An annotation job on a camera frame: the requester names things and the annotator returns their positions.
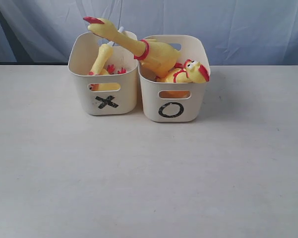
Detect cream bin marked O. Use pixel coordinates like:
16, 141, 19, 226
138, 35, 210, 122

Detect headless yellow rubber chicken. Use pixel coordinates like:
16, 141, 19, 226
96, 64, 126, 91

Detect cream bin marked X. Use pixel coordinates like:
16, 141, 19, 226
68, 32, 138, 116

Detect yellow chicken neck white tube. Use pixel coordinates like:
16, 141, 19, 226
88, 26, 127, 92

